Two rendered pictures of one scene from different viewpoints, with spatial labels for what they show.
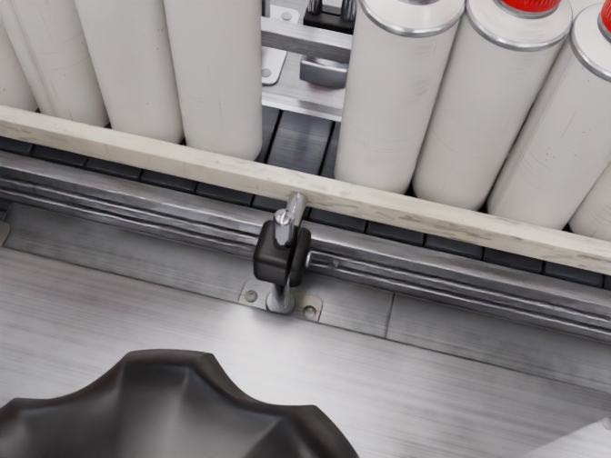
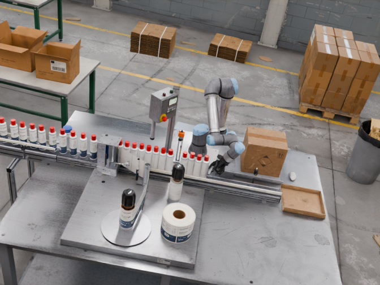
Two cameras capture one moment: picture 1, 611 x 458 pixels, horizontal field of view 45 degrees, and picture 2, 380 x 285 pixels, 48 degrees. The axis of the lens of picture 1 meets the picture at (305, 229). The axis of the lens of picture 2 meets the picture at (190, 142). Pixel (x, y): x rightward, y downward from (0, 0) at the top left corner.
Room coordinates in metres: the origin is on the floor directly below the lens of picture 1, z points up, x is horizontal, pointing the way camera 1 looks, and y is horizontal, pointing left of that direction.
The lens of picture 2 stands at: (-2.13, 0.28, 2.88)
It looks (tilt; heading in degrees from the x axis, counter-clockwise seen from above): 35 degrees down; 352
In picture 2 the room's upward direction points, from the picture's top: 10 degrees clockwise
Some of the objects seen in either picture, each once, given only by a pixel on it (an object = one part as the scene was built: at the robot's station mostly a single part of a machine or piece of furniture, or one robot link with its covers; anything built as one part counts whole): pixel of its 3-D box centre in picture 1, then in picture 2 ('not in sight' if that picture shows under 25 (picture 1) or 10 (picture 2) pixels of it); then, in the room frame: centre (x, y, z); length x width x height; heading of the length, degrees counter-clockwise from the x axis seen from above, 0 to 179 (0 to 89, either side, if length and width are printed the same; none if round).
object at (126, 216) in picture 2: not in sight; (127, 209); (-0.27, 0.32, 1.04); 0.09 x 0.09 x 0.29
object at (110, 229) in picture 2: not in sight; (126, 227); (-0.27, 0.32, 0.89); 0.31 x 0.31 x 0.01
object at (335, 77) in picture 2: not in sight; (335, 72); (3.38, -2.39, 0.45); 1.20 x 0.84 x 0.89; 166
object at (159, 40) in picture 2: not in sight; (153, 39); (4.45, 0.22, 0.16); 0.65 x 0.54 x 0.32; 79
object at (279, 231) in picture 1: (284, 265); not in sight; (0.20, 0.01, 0.89); 0.03 x 0.03 x 0.12; 81
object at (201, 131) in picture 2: not in sight; (201, 133); (0.58, -0.18, 1.05); 0.13 x 0.12 x 0.14; 101
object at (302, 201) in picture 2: not in sight; (302, 200); (0.14, -0.93, 0.85); 0.30 x 0.26 x 0.04; 81
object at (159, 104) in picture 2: not in sight; (163, 105); (0.40, 0.14, 1.38); 0.17 x 0.10 x 0.19; 136
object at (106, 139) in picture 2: not in sight; (109, 140); (0.27, 0.48, 1.14); 0.14 x 0.11 x 0.01; 81
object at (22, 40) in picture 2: not in sight; (21, 46); (1.93, 1.52, 0.96); 0.53 x 0.45 x 0.37; 166
